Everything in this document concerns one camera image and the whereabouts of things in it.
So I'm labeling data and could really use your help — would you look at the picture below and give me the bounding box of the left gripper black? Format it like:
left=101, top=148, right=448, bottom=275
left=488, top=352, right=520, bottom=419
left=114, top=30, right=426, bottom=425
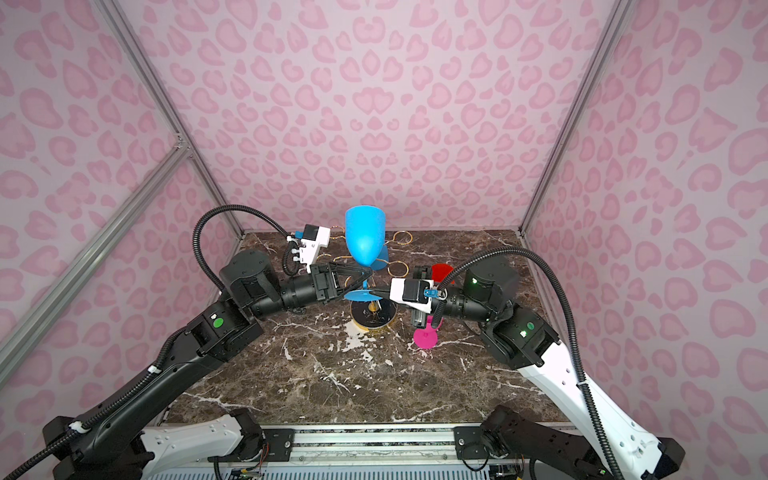
left=251, top=261, right=371, bottom=323

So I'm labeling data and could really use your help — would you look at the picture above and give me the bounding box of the blue wine glass front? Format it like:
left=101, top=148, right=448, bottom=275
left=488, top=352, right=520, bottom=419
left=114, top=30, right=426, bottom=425
left=345, top=205, right=386, bottom=270

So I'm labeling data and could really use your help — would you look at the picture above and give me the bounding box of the blue wine glass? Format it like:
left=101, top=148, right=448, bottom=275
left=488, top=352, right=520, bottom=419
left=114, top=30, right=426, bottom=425
left=345, top=205, right=386, bottom=270
left=371, top=245, right=389, bottom=271

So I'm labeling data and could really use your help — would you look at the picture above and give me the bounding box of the magenta wine glass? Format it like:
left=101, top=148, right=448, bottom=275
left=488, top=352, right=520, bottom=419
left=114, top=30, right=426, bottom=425
left=412, top=316, right=442, bottom=350

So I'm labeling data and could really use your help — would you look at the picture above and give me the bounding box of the red wine glass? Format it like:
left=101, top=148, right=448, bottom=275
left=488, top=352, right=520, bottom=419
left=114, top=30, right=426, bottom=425
left=430, top=263, right=454, bottom=285

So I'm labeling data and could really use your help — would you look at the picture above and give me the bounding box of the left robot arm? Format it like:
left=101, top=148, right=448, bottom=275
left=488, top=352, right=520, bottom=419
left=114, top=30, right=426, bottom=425
left=8, top=249, right=373, bottom=479

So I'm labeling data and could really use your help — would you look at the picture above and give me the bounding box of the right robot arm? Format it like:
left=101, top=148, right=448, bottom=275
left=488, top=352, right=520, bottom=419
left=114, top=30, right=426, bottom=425
left=370, top=247, right=685, bottom=479

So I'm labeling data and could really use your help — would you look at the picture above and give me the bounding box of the gold wire glass rack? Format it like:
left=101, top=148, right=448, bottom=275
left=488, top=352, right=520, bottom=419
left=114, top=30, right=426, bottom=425
left=323, top=226, right=415, bottom=334

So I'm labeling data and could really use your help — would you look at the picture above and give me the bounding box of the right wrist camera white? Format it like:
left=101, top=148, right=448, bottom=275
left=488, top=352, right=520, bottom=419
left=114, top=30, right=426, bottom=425
left=389, top=278, right=434, bottom=314

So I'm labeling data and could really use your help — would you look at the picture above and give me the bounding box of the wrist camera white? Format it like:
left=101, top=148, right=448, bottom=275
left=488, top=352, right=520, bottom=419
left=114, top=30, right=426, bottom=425
left=389, top=278, right=434, bottom=314
left=287, top=224, right=331, bottom=267

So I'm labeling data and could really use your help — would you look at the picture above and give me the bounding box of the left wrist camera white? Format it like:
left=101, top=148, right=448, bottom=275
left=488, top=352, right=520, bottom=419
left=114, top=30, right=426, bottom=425
left=287, top=224, right=331, bottom=267

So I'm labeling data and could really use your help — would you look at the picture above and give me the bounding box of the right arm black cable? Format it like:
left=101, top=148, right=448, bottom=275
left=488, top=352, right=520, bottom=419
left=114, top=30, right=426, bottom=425
left=437, top=247, right=625, bottom=480

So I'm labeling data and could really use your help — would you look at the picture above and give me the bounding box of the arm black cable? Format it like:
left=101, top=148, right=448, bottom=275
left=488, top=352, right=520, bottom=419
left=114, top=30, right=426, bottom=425
left=191, top=204, right=292, bottom=294
left=437, top=247, right=625, bottom=480

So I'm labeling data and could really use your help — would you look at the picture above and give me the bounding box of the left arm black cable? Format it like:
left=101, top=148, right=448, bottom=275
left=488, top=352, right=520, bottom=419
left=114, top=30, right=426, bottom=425
left=191, top=204, right=292, bottom=294

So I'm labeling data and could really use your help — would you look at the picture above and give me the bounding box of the aluminium mounting rail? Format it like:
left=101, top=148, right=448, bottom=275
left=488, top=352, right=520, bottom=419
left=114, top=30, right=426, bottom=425
left=110, top=421, right=637, bottom=480

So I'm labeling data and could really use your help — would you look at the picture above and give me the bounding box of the aluminium frame strut diagonal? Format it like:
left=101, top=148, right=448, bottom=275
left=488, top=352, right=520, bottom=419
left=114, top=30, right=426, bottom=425
left=1, top=141, right=189, bottom=385

